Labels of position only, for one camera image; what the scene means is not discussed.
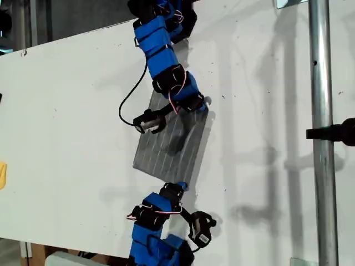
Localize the grey striped towel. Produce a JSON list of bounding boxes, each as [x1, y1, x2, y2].
[[132, 91, 216, 186]]

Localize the white box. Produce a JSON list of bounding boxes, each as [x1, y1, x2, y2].
[[44, 250, 131, 266]]

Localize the black clamp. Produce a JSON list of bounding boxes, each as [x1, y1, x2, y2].
[[306, 117, 355, 147]]

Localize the wooden table leg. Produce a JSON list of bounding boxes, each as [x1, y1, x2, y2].
[[21, 241, 47, 260]]

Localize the yellow object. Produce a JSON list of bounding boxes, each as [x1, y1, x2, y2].
[[0, 162, 8, 190]]

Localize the black round object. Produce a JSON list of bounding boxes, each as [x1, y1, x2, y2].
[[0, 11, 13, 38]]

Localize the red white servo wire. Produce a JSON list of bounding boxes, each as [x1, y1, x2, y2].
[[126, 203, 184, 220], [167, 70, 190, 114]]

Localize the black camera stalk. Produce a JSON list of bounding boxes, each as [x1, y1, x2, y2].
[[179, 206, 195, 222], [158, 104, 175, 117]]

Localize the black camera cable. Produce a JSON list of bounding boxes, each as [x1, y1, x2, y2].
[[118, 59, 148, 126], [187, 227, 202, 253]]

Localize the black camera box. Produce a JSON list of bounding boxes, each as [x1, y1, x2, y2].
[[133, 109, 167, 135], [189, 212, 217, 247]]

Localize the steel post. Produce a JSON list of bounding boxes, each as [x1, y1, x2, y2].
[[307, 0, 339, 266]]

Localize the metal bracket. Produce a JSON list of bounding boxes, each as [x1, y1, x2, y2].
[[273, 0, 307, 10]]

